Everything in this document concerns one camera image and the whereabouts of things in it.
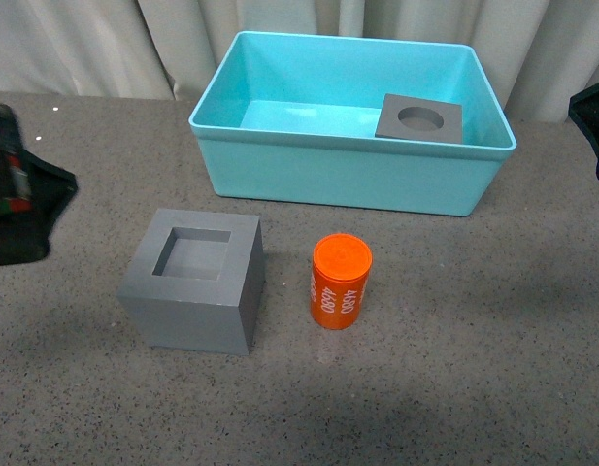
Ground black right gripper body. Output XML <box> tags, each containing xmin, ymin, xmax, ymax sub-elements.
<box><xmin>568</xmin><ymin>83</ymin><xmax>599</xmax><ymax>181</ymax></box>

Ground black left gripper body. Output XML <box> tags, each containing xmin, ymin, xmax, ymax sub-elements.
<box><xmin>0</xmin><ymin>103</ymin><xmax>78</xmax><ymax>266</ymax></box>

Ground gray cube with round hole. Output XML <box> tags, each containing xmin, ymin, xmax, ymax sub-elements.
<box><xmin>375</xmin><ymin>93</ymin><xmax>463</xmax><ymax>144</ymax></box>

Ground gray cube with square hole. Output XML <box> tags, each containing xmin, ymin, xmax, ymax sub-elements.
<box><xmin>116</xmin><ymin>209</ymin><xmax>265</xmax><ymax>355</ymax></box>

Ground orange cylinder with white numbers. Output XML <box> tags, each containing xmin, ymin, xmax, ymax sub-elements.
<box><xmin>311</xmin><ymin>233</ymin><xmax>373</xmax><ymax>330</ymax></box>

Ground light blue plastic box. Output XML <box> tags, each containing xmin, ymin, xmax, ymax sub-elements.
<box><xmin>189</xmin><ymin>31</ymin><xmax>516</xmax><ymax>216</ymax></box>

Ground white curtain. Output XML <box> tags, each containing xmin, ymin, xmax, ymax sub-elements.
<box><xmin>0</xmin><ymin>1</ymin><xmax>599</xmax><ymax>122</ymax></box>

